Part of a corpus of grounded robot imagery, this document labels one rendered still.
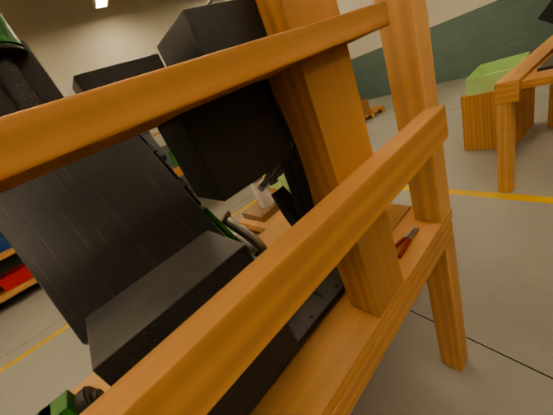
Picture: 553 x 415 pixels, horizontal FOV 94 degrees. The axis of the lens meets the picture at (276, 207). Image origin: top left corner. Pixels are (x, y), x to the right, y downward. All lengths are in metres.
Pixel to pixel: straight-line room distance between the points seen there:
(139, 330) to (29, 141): 0.32
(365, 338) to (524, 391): 1.06
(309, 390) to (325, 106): 0.60
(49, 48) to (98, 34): 0.83
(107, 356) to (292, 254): 0.31
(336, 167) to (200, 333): 0.36
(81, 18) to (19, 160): 6.51
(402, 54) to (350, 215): 0.53
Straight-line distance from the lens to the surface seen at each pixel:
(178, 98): 0.30
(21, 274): 6.13
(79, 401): 0.65
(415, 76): 0.87
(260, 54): 0.37
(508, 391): 1.70
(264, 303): 0.37
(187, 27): 0.45
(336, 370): 0.72
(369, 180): 0.52
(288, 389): 0.74
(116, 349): 0.51
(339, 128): 0.53
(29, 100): 0.36
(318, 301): 0.82
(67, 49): 6.57
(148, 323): 0.50
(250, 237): 0.75
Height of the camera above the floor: 1.49
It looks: 24 degrees down
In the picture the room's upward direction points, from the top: 24 degrees counter-clockwise
